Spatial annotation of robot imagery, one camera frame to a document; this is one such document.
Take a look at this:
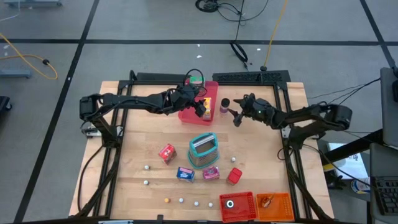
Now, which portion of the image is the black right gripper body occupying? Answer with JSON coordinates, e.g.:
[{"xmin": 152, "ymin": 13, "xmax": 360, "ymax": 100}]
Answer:
[{"xmin": 234, "ymin": 92, "xmax": 277, "ymax": 128}]

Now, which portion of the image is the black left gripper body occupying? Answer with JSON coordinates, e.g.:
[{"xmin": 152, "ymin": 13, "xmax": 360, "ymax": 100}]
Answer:
[{"xmin": 167, "ymin": 86, "xmax": 208, "ymax": 118}]

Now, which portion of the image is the spice jar with black cap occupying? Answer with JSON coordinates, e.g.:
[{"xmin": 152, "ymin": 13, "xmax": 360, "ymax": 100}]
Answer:
[{"xmin": 219, "ymin": 98, "xmax": 231, "ymax": 115}]

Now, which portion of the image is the yellow Corn Pops cereal box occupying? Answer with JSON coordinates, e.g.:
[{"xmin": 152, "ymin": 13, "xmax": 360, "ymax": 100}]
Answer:
[{"xmin": 203, "ymin": 96, "xmax": 213, "ymax": 121}]

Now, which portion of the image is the red Froot Loops cereal box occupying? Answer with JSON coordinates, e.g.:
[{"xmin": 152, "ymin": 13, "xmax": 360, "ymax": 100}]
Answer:
[{"xmin": 158, "ymin": 142, "xmax": 178, "ymax": 166}]

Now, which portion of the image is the teal metal box grater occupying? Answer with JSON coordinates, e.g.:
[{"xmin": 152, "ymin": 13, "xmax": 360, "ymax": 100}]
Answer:
[{"xmin": 187, "ymin": 132, "xmax": 220, "ymax": 170}]

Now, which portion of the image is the red paprika tin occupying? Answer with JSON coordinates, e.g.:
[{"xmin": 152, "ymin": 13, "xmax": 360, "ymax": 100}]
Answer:
[{"xmin": 226, "ymin": 167, "xmax": 243, "ymax": 186}]

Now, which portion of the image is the purple Raisin Bran cereal box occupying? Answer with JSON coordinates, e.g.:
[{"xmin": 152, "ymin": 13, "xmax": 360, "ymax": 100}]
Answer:
[{"xmin": 201, "ymin": 165, "xmax": 221, "ymax": 181}]

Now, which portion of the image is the blue Frosted Flakes cereal box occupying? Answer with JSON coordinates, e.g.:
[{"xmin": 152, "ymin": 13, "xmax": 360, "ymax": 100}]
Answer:
[{"xmin": 176, "ymin": 166, "xmax": 196, "ymax": 184}]

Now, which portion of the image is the green lid container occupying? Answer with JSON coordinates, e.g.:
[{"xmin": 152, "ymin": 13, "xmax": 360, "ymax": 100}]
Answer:
[{"xmin": 188, "ymin": 76, "xmax": 206, "ymax": 90}]

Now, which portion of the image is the red plastic tray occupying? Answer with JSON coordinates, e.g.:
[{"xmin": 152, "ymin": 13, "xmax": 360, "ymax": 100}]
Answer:
[{"xmin": 177, "ymin": 80, "xmax": 220, "ymax": 127}]

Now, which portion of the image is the perforated black panel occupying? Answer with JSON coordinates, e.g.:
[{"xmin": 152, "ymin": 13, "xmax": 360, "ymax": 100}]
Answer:
[{"xmin": 212, "ymin": 70, "xmax": 292, "ymax": 84}]

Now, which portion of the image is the plain black panel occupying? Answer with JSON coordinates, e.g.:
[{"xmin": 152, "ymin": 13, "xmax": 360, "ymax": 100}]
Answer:
[{"xmin": 129, "ymin": 70, "xmax": 187, "ymax": 83}]

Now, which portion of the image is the small brown orange item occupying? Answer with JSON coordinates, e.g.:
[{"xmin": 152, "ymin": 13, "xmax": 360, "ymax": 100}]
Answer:
[{"xmin": 260, "ymin": 192, "xmax": 276, "ymax": 208}]

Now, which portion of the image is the black desk leg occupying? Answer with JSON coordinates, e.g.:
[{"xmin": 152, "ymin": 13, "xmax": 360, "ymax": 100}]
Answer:
[{"xmin": 322, "ymin": 129, "xmax": 384, "ymax": 164}]

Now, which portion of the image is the orange mesh basket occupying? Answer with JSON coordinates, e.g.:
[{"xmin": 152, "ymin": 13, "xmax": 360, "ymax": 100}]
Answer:
[{"xmin": 255, "ymin": 192, "xmax": 295, "ymax": 222}]

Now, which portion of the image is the white paper sheet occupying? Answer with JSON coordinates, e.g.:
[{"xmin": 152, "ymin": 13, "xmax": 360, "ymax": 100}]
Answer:
[{"xmin": 326, "ymin": 142, "xmax": 369, "ymax": 180}]

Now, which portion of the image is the white cup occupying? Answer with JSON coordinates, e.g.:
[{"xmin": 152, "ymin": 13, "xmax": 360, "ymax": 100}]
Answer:
[{"xmin": 350, "ymin": 177, "xmax": 373, "ymax": 194}]

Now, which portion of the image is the gray desk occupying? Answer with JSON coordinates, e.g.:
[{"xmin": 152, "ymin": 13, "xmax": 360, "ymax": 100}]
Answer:
[{"xmin": 369, "ymin": 67, "xmax": 398, "ymax": 218}]

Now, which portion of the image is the black keyboard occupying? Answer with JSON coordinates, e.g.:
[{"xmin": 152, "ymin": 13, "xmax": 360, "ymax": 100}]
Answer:
[{"xmin": 373, "ymin": 175, "xmax": 398, "ymax": 216}]

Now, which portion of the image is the gray cart base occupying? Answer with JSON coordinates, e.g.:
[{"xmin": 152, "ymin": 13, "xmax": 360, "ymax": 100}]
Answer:
[
  {"xmin": 2, "ymin": 0, "xmax": 63, "ymax": 7},
  {"xmin": 0, "ymin": 68, "xmax": 32, "ymax": 79}
]

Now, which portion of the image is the black caster wheel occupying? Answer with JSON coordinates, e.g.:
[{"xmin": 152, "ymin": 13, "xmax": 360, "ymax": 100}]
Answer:
[{"xmin": 0, "ymin": 95, "xmax": 12, "ymax": 112}]

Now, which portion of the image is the black aluminium table frame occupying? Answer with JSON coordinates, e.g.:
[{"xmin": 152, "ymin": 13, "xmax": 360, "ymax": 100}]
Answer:
[{"xmin": 73, "ymin": 70, "xmax": 335, "ymax": 223}]

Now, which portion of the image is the yellow hanging cable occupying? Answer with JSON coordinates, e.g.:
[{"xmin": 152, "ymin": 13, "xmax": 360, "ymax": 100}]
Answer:
[{"xmin": 262, "ymin": 0, "xmax": 289, "ymax": 72}]

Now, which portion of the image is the coiled black floor cable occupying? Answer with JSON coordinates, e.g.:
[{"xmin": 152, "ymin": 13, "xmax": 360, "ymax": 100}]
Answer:
[{"xmin": 195, "ymin": 0, "xmax": 270, "ymax": 22}]

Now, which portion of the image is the yellow floor cable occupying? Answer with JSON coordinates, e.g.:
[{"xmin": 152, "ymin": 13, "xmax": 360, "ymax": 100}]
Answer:
[{"xmin": 0, "ymin": 32, "xmax": 59, "ymax": 80}]

